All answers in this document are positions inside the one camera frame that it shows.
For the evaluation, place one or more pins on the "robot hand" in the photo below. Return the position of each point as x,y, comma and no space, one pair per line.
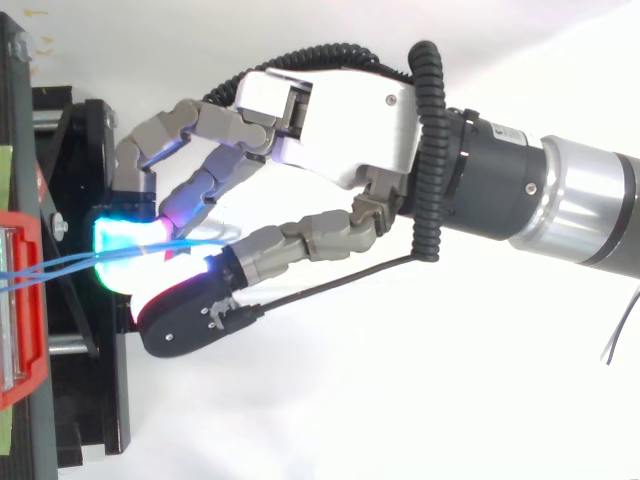
350,120

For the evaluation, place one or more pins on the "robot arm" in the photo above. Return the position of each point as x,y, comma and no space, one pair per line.
540,195

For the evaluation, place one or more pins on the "black stand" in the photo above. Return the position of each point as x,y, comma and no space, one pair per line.
80,250

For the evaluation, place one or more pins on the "red bin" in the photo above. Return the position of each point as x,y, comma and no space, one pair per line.
25,305

